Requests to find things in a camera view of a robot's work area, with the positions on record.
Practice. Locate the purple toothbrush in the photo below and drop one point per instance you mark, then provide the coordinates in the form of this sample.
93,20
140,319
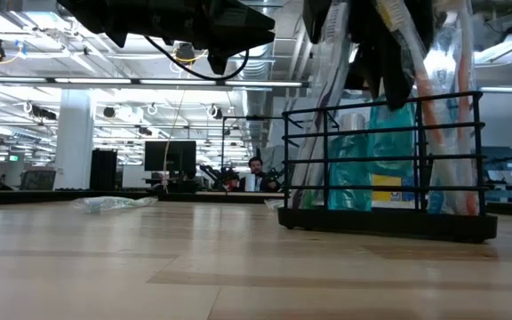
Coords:
337,20

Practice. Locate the orange toothbrush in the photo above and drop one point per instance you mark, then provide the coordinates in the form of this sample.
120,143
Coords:
463,98
431,120

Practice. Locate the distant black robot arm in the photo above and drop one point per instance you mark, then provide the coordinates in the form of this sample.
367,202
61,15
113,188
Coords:
211,172

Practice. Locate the white cup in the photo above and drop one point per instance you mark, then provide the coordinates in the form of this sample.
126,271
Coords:
250,182

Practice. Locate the teal mouthwash bottle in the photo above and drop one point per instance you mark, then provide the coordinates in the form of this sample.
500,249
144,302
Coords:
349,178

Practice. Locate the teal toothpaste tube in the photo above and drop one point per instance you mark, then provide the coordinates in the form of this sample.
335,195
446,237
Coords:
389,146

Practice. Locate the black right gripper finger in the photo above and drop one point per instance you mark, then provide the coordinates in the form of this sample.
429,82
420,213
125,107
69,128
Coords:
365,71
398,71

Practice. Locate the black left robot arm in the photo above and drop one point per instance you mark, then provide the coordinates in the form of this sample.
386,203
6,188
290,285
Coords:
87,15

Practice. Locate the black desk monitor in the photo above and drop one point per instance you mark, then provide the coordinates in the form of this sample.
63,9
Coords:
169,155

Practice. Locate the silver ventilation duct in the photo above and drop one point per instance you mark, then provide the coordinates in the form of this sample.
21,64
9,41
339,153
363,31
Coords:
260,106

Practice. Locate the long ceiling light bar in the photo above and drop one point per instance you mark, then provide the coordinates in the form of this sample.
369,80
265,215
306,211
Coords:
91,81

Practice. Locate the teal screen monitor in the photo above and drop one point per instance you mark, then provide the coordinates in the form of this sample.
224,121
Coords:
502,162

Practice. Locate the black cabinet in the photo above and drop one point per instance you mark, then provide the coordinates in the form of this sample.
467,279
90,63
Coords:
103,169

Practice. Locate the white structural column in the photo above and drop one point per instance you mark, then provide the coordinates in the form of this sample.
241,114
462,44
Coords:
74,142

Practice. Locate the green exit sign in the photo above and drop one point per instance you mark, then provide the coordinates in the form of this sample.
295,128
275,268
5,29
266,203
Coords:
13,157

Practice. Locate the person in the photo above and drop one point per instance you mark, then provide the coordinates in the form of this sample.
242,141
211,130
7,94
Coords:
256,164

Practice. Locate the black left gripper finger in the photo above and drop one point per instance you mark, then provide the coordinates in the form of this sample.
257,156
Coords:
245,43
251,20

